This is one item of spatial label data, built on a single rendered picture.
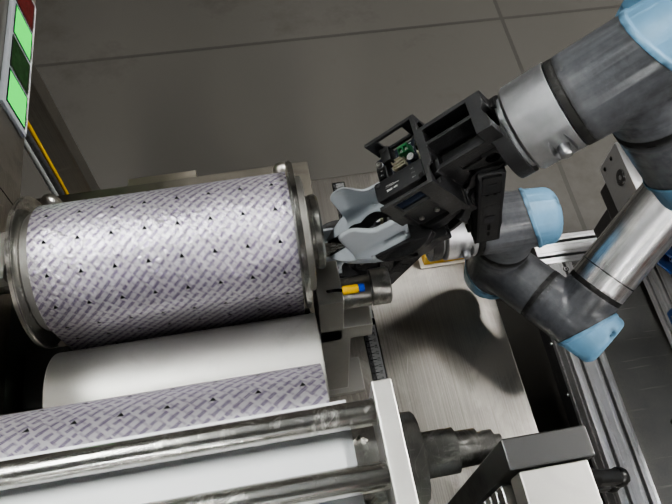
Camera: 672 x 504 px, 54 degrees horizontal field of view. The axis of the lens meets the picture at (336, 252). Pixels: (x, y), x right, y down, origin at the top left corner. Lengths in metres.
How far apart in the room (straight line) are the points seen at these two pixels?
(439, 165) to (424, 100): 1.95
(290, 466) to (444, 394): 0.61
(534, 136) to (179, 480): 0.35
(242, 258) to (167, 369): 0.12
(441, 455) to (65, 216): 0.39
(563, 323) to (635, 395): 0.96
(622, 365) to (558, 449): 1.46
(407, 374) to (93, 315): 0.49
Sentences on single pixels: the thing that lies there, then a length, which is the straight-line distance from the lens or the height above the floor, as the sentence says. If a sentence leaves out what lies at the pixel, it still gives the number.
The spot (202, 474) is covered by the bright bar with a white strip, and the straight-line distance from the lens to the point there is 0.39.
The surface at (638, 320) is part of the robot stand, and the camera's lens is 1.93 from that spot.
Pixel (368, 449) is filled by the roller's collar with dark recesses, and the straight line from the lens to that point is 0.46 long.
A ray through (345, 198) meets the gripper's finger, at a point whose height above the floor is 1.30.
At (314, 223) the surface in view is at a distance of 0.63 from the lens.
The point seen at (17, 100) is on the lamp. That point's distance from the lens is 0.95.
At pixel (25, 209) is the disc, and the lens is 0.69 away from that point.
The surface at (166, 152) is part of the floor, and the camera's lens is 2.40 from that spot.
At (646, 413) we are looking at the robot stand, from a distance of 1.84.
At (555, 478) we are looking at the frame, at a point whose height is 1.44.
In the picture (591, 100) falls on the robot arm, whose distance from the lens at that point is 0.53.
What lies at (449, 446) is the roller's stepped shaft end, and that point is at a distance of 0.48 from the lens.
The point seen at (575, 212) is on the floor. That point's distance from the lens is 2.31.
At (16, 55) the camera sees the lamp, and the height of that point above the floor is 1.20.
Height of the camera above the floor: 1.81
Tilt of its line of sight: 60 degrees down
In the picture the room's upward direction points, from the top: straight up
